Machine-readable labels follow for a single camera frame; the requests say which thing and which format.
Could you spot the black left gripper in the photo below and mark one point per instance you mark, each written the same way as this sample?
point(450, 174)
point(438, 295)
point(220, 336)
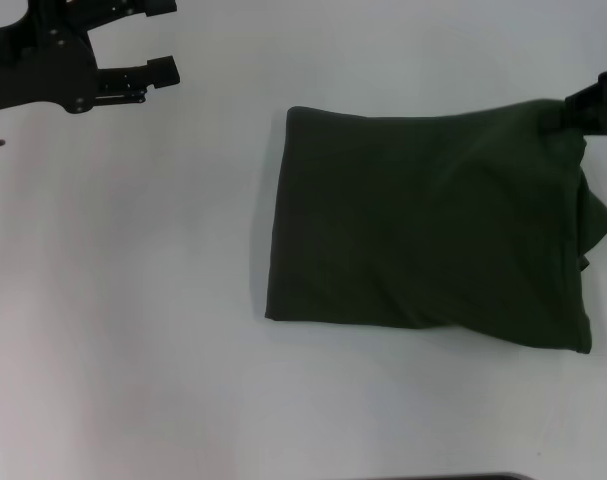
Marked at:
point(38, 65)

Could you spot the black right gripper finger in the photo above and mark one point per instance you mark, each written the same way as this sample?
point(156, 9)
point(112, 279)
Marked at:
point(588, 107)

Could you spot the dark green FREE t-shirt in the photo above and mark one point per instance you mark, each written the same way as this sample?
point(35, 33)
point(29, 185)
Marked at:
point(423, 225)

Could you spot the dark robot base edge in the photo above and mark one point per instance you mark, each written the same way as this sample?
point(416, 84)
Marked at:
point(533, 476)

